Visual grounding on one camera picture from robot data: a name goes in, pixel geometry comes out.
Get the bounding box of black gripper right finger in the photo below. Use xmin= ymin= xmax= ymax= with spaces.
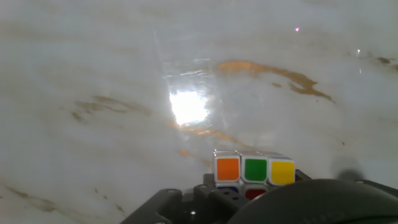
xmin=294 ymin=169 xmax=312 ymax=184

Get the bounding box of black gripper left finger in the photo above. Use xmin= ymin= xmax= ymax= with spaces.
xmin=119 ymin=172 xmax=249 ymax=224

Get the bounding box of multicoloured Rubik's cube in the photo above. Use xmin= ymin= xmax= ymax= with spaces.
xmin=213 ymin=150 xmax=296 ymax=200

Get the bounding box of marble patterned mat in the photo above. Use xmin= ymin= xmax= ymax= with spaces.
xmin=0 ymin=0 xmax=398 ymax=224

